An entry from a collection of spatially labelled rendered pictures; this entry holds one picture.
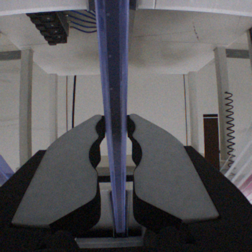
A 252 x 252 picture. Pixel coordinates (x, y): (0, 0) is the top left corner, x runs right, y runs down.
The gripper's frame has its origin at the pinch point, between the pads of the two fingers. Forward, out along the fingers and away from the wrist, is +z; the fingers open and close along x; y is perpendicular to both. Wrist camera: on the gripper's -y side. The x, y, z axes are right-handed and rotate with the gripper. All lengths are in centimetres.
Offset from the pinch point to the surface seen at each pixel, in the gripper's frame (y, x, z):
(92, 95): 64, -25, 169
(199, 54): 6, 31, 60
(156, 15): -6.6, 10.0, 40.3
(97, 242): 26.8, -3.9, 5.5
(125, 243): 26.9, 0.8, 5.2
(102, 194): 12.1, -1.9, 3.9
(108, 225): 23.9, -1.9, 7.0
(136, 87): 59, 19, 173
